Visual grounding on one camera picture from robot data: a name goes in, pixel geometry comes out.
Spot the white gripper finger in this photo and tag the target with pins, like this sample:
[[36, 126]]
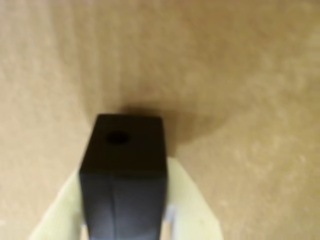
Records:
[[65, 215], [190, 212]]

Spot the black rectangular block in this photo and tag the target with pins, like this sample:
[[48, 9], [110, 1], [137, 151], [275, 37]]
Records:
[[125, 175]]

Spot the brown cardboard sheet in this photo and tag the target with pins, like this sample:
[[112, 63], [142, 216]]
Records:
[[225, 75]]

